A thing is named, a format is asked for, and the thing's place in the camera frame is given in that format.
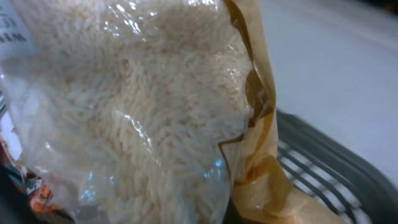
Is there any grey plastic basket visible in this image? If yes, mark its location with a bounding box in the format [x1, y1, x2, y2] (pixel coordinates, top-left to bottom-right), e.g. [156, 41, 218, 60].
[277, 111, 397, 224]

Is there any rice bag beige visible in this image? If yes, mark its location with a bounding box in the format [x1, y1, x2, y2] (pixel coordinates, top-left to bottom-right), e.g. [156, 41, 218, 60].
[1, 0, 341, 224]

